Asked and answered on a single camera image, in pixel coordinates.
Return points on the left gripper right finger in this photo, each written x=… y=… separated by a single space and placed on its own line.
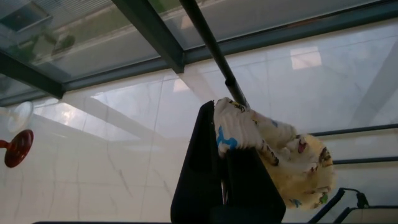
x=252 y=186

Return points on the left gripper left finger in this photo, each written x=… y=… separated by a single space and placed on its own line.
x=199 y=186

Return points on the cream printed garment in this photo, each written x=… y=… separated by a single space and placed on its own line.
x=295 y=161

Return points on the black clothes rack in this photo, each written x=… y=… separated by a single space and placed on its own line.
x=214 y=46

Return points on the window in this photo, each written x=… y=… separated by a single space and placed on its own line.
x=93 y=46

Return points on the red round knob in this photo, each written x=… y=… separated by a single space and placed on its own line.
x=18 y=149

